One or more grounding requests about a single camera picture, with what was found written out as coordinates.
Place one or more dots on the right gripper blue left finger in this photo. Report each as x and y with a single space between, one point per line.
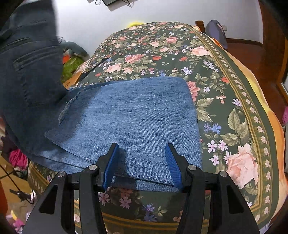
111 162

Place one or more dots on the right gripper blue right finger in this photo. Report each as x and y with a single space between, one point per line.
172 159

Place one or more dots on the blue denim jeans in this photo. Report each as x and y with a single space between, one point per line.
68 130

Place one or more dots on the dark floral bedspread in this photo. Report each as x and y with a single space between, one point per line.
156 49

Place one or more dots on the green covered storage box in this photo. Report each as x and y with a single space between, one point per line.
70 64

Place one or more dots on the pink cloth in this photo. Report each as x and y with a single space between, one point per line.
18 160

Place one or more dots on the grey stuffed pillow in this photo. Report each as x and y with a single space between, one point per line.
75 48

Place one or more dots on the yellow curved footboard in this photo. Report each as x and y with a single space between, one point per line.
135 23

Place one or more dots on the grey backpack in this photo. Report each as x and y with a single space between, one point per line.
216 31

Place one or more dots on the small black wall monitor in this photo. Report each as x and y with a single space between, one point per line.
108 2

